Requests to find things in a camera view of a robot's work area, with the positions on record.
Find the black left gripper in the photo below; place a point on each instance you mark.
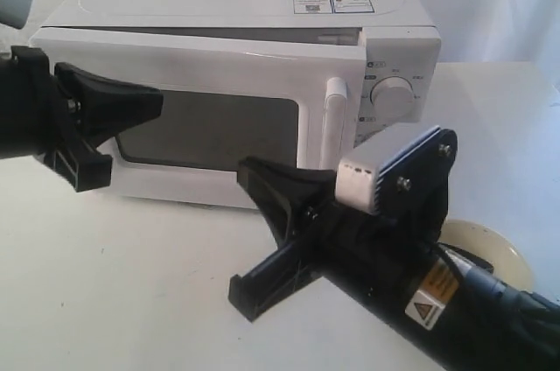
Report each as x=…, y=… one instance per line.
x=54, y=111

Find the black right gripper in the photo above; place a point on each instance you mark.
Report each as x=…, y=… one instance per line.
x=358, y=252

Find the cream paper bowl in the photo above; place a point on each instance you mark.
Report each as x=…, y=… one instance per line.
x=490, y=250

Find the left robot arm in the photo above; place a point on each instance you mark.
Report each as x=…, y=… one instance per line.
x=61, y=114

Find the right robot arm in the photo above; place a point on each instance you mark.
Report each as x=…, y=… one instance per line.
x=468, y=320

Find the white Midea microwave body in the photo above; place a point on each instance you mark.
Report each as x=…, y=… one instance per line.
x=400, y=38

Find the white upper power knob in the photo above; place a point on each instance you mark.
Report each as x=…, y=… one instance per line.
x=392, y=98

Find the warning label sticker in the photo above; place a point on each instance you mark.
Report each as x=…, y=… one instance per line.
x=333, y=6

